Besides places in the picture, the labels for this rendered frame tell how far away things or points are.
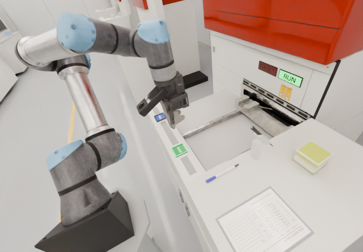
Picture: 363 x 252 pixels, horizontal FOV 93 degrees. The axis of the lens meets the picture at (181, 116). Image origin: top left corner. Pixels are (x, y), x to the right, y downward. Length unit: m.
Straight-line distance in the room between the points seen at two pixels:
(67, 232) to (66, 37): 0.51
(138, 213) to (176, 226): 0.85
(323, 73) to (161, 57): 0.62
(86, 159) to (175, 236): 1.12
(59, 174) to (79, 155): 0.07
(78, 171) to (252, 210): 0.55
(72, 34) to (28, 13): 8.24
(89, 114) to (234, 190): 0.59
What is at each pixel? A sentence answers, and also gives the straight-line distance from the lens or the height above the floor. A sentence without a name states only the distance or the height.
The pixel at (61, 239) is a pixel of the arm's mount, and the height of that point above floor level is 1.03.
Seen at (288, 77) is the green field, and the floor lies 1.10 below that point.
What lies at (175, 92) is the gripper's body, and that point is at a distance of 0.56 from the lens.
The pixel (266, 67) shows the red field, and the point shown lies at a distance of 1.01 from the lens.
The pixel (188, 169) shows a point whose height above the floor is 0.96.
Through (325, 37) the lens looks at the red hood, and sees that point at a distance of 0.76.
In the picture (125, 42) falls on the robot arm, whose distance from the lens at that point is 0.51.
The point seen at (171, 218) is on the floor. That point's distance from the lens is 1.67.
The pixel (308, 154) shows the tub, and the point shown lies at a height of 1.03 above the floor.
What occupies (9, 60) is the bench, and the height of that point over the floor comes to 0.45.
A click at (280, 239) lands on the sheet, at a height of 0.97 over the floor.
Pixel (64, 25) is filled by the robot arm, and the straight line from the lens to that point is 0.47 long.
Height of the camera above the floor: 1.54
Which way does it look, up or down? 39 degrees down
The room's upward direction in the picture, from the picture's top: 12 degrees counter-clockwise
